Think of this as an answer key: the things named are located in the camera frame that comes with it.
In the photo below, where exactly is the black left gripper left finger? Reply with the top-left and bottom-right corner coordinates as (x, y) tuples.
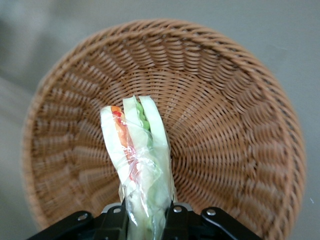
(26, 202), (130, 240)

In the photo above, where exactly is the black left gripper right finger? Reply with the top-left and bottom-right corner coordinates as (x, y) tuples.
(162, 202), (262, 240)

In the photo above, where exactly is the triangle sandwich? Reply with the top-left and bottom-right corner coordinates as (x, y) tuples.
(99, 94), (178, 240)

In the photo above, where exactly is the brown round wicker basket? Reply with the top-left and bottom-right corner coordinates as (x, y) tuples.
(21, 17), (307, 240)

